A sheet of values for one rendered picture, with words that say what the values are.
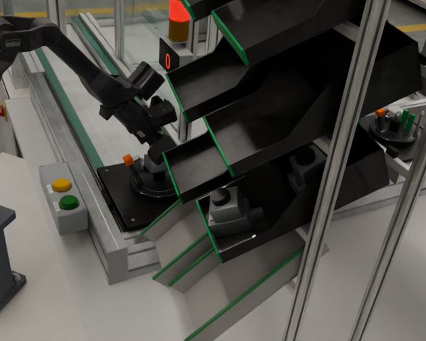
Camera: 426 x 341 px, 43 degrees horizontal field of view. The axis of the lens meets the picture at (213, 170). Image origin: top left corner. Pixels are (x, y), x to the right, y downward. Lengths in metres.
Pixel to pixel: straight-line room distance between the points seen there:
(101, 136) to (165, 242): 0.58
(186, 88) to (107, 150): 0.67
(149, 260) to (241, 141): 0.53
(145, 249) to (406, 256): 0.65
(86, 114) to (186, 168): 0.78
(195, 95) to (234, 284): 0.34
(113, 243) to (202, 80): 0.45
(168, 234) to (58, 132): 0.56
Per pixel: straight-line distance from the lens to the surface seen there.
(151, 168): 1.25
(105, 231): 1.21
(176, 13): 1.32
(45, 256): 1.32
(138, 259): 1.21
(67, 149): 1.48
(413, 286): 1.37
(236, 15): 0.75
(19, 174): 1.58
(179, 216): 1.10
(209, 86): 0.89
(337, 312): 1.25
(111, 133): 1.62
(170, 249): 1.09
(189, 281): 1.02
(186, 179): 0.96
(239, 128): 0.79
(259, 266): 0.95
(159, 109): 1.21
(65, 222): 1.28
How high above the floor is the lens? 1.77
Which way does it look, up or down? 35 degrees down
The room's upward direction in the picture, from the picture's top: 6 degrees clockwise
